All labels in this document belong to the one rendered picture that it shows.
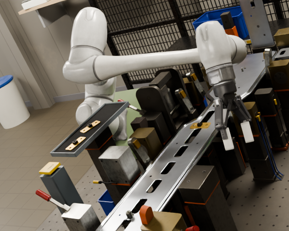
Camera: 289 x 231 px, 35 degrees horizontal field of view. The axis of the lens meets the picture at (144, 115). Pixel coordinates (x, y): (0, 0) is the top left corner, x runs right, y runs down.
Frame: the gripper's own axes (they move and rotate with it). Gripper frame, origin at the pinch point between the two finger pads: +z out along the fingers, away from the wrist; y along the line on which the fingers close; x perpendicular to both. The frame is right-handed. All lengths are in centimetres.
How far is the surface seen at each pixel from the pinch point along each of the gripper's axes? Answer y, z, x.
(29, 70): -218, -130, -399
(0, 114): -186, -85, -439
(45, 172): 36, -7, -58
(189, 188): 19.0, 9.5, -10.3
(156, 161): 3.0, 0.1, -34.7
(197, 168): 10.0, 4.8, -12.0
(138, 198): 21.6, 9.8, -30.6
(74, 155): 27, -10, -52
